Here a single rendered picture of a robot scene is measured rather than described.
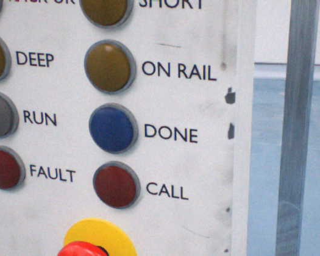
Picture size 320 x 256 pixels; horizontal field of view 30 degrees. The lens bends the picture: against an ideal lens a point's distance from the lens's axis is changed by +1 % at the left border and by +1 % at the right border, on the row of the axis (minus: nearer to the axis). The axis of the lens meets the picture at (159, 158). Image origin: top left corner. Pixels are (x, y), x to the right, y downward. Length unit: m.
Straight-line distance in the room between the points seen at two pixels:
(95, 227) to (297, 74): 1.18
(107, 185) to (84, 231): 0.04
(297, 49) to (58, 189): 1.17
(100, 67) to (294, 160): 1.29
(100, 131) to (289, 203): 1.32
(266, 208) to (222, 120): 2.06
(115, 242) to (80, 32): 0.13
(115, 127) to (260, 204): 2.08
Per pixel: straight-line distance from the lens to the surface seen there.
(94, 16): 0.32
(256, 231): 2.21
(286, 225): 1.67
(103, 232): 0.37
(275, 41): 4.18
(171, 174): 0.34
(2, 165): 0.39
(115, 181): 0.35
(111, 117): 0.33
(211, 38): 0.31
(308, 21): 1.48
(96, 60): 0.33
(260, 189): 2.53
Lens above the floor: 1.09
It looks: 23 degrees down
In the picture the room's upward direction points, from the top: 1 degrees counter-clockwise
